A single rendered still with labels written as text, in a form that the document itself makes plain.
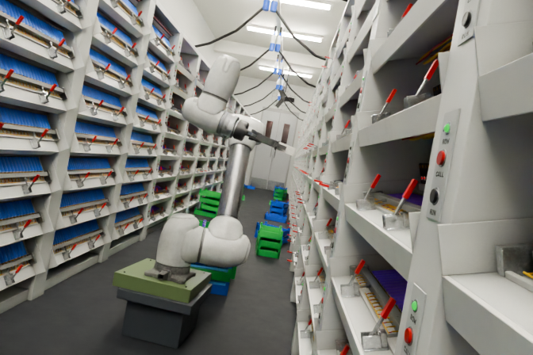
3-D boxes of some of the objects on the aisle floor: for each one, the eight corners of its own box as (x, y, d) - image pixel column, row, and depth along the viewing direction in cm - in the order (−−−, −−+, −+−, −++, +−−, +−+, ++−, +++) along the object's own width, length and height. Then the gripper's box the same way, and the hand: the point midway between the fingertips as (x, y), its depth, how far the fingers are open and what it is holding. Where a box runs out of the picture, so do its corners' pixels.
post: (293, 479, 110) (415, -182, 111) (293, 453, 120) (405, -155, 121) (367, 495, 109) (489, -171, 110) (361, 469, 118) (473, -145, 120)
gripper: (235, 139, 160) (291, 162, 159) (228, 135, 145) (291, 162, 143) (242, 120, 160) (298, 144, 159) (237, 116, 144) (299, 142, 143)
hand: (286, 149), depth 151 cm, fingers open, 3 cm apart
